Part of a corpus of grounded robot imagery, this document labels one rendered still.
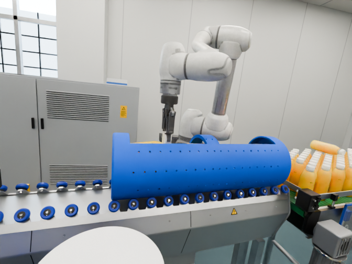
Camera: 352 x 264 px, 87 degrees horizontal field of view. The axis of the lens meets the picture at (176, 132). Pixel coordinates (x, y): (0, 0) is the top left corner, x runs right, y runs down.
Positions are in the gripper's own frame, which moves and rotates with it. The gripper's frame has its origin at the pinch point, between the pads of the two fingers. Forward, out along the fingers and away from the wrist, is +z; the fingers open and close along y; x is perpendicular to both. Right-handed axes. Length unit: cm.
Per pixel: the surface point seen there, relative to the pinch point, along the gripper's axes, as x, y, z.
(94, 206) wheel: -29.9, 9.7, 23.3
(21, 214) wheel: -53, 10, 23
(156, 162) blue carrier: -7.2, 12.4, 5.7
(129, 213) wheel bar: -16.6, 10.5, 27.9
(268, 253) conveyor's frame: 102, -20, 105
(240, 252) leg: 59, -6, 80
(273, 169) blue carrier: 51, 13, 12
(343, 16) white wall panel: 426, -221, -203
